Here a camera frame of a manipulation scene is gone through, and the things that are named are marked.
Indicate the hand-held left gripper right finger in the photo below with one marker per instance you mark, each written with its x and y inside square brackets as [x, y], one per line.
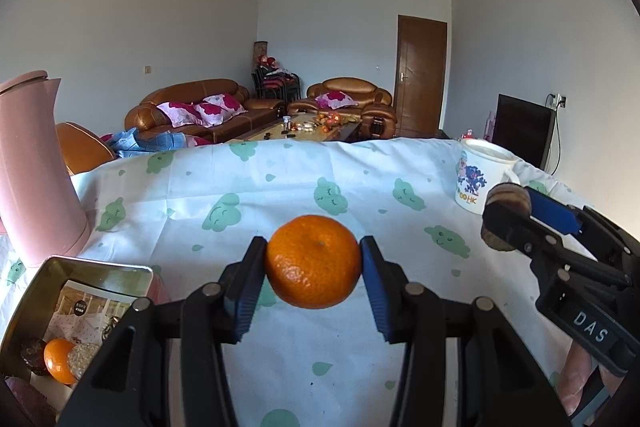
[377, 292]

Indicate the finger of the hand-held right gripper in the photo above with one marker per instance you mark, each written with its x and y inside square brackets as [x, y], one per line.
[515, 229]
[550, 207]

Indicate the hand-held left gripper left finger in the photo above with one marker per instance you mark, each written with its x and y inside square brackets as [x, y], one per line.
[245, 292]

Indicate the bright orange mandarin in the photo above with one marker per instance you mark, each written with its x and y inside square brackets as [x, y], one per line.
[312, 262]
[57, 362]

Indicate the pink metal tin box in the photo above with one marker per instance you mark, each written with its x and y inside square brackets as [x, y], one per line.
[95, 268]

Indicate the dark chocolate cake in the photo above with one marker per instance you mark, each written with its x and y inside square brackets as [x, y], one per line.
[34, 354]

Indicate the purple passion fruit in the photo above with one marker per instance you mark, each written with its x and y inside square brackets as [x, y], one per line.
[25, 402]

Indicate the person's right hand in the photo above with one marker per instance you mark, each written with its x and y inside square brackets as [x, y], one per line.
[575, 377]

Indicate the white mug with blue print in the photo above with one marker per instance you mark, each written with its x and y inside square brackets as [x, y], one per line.
[475, 177]

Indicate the black television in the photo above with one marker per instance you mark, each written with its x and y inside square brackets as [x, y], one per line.
[522, 127]

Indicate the white tablecloth with green clouds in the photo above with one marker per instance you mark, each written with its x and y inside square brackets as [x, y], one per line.
[350, 172]

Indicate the printed paper leaflet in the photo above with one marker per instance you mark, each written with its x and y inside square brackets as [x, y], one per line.
[85, 312]

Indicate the wooden coffee table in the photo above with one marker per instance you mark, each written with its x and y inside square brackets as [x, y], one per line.
[300, 132]

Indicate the brown wooden door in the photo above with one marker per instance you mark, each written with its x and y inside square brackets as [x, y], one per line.
[420, 77]

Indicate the pink floral pillow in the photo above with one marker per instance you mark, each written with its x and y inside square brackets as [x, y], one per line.
[177, 114]
[220, 109]
[336, 99]

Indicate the blue plaid cloth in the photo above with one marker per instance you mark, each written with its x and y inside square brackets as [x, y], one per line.
[135, 142]

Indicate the long brown leather sofa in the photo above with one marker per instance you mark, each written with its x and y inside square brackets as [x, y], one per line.
[200, 88]

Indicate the brown leather armchair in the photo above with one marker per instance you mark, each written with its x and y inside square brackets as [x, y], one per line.
[350, 84]

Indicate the stacked dark chairs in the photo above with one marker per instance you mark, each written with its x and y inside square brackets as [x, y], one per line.
[272, 82]

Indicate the orange leather chair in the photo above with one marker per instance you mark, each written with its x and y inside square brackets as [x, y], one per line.
[82, 147]

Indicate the tall brown floor vase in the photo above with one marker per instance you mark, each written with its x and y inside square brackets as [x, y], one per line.
[260, 52]

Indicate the pink electric kettle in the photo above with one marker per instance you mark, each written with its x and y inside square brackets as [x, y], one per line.
[35, 167]

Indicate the wall power socket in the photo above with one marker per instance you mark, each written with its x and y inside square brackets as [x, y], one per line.
[559, 100]

